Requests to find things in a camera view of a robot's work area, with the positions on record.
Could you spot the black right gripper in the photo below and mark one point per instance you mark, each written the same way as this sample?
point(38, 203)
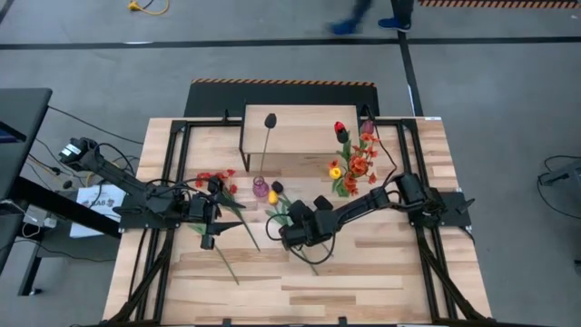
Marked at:
point(308, 229)

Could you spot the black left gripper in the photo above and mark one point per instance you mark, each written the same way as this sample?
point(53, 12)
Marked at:
point(202, 211)

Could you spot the yellow artificial tulip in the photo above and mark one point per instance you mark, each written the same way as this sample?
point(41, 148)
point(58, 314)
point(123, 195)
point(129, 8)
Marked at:
point(335, 172)
point(272, 197)

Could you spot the orange artificial flower bunch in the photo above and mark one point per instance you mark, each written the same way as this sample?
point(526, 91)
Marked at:
point(358, 164)

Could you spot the black tulip with bare stem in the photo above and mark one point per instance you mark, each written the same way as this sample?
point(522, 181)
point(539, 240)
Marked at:
point(270, 120)

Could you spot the red artificial tulip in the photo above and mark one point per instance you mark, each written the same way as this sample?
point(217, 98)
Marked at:
point(338, 126)

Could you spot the mauve artificial tulip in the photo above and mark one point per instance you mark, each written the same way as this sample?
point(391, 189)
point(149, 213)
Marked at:
point(367, 127)

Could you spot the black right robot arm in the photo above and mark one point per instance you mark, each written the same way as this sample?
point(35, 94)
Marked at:
point(363, 206)

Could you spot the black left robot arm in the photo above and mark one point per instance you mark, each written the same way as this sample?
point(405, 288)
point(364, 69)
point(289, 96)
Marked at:
point(113, 172)

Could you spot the wooden shelf with black legs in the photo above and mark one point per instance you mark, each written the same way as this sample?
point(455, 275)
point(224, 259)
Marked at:
point(308, 136)

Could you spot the cream artificial tulip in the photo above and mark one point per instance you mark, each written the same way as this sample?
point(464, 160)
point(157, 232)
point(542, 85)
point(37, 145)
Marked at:
point(199, 228)

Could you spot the purple glass vase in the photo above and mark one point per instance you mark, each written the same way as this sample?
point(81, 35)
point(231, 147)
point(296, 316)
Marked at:
point(261, 188)

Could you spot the red artificial flower bunch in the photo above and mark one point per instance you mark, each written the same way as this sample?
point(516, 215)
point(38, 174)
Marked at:
point(202, 176)

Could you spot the green glass vase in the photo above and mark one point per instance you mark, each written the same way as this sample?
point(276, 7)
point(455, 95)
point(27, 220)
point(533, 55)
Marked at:
point(342, 191)

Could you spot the black hazard-striped floor mat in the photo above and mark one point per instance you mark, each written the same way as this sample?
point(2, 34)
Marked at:
point(272, 97)

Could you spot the white paper sheet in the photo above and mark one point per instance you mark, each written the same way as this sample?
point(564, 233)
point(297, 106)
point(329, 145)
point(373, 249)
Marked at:
point(91, 206)

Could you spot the grey power box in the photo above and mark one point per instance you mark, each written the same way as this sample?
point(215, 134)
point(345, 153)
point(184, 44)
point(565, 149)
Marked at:
point(38, 217)

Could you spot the person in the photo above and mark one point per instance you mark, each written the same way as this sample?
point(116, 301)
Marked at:
point(392, 22)

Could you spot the black desk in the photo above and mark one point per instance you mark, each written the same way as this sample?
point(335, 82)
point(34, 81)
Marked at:
point(22, 113)

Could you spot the dark device with blue screen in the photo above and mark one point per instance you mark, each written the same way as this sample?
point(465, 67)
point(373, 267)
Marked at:
point(9, 136)

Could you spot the grey floor device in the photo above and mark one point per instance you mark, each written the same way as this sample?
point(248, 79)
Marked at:
point(563, 175)

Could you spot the hazard-striped floor strip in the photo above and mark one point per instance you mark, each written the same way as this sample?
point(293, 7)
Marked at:
point(499, 3)

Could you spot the black metal table frame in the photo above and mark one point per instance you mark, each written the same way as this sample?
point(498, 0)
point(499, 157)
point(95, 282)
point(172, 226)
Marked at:
point(204, 122)

